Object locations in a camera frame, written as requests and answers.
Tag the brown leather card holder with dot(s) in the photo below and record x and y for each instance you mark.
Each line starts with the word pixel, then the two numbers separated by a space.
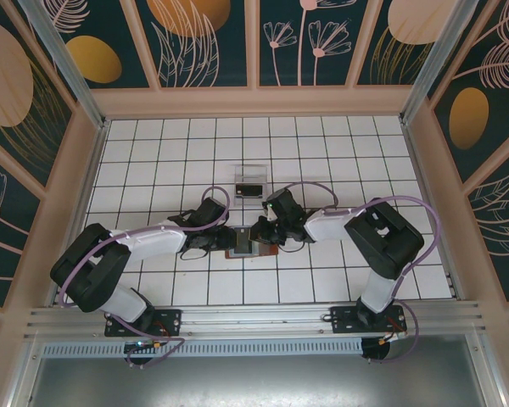
pixel 265 251

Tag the clear plastic box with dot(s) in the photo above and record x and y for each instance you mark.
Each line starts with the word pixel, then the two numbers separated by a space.
pixel 251 203

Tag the black card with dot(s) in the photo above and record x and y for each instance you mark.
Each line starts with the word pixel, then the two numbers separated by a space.
pixel 249 191

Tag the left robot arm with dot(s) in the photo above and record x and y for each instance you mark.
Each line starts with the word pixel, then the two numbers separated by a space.
pixel 152 241

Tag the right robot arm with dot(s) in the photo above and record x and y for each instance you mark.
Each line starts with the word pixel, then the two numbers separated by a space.
pixel 331 224

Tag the grey metal sheet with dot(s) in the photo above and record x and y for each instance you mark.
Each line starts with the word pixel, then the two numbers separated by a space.
pixel 254 381

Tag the aluminium front rail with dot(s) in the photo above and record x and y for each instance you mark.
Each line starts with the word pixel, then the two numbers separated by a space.
pixel 254 318

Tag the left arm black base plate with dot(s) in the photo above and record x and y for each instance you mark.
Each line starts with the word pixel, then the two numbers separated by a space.
pixel 169 320

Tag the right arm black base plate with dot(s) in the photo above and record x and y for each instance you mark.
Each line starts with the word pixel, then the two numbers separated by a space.
pixel 343 322

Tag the aluminium corner post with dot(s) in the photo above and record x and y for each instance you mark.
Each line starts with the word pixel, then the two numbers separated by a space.
pixel 432 55
pixel 63 55

